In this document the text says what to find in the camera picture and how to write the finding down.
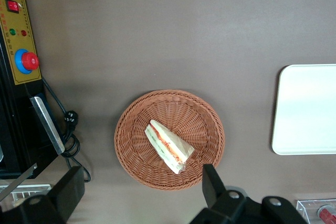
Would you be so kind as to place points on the clear acrylic bottle rack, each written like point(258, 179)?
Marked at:
point(305, 208)

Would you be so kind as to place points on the triangular sandwich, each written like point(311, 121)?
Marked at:
point(170, 145)

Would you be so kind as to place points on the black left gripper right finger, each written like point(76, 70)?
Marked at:
point(212, 187)

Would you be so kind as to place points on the red cola bottle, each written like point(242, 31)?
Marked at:
point(326, 213)

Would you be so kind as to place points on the beige rectangular plastic tray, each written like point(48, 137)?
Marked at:
point(307, 108)

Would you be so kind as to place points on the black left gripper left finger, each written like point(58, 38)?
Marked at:
point(69, 192)

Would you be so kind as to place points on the round brown wicker basket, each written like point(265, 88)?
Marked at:
point(136, 155)

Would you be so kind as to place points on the black sealing machine yellow panel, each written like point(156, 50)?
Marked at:
point(18, 40)

